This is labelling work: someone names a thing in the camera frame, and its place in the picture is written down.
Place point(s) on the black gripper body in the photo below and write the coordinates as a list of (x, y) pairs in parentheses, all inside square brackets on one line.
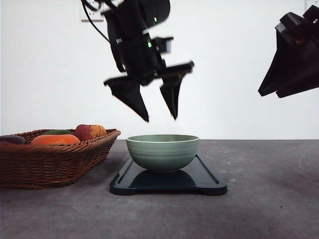
[(134, 50), (300, 32)]

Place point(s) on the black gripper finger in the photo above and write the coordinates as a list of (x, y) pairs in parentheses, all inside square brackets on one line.
[(129, 92), (287, 61), (305, 77), (170, 89)]

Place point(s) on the green ceramic bowl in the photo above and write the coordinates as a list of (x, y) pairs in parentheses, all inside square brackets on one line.
[(163, 152)]

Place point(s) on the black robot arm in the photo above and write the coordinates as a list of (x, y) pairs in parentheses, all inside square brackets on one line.
[(154, 12)]

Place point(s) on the brown wicker basket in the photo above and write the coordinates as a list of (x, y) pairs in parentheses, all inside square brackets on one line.
[(55, 158)]

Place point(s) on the red yellow apple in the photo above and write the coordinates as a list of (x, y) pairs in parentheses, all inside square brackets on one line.
[(88, 131)]

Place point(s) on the green lime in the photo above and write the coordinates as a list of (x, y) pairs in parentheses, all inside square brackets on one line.
[(57, 132)]

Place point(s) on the dark rectangular tray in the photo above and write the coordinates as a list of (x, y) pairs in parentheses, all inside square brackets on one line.
[(197, 177)]

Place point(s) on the orange tangerine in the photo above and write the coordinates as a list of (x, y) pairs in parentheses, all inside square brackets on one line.
[(56, 139)]

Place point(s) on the dark red plum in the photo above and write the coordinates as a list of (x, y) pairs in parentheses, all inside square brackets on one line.
[(12, 139)]

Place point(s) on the white wall socket right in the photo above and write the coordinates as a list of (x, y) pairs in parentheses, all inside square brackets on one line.
[(309, 3)]

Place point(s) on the white wall socket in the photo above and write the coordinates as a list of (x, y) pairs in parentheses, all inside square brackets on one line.
[(94, 14), (309, 3)]

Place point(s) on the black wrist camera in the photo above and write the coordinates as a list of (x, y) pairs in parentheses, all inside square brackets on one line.
[(162, 45)]

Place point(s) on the white wall socket left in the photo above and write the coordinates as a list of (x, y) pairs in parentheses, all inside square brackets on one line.
[(94, 14)]

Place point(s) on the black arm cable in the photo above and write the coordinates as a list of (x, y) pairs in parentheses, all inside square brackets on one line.
[(93, 22)]

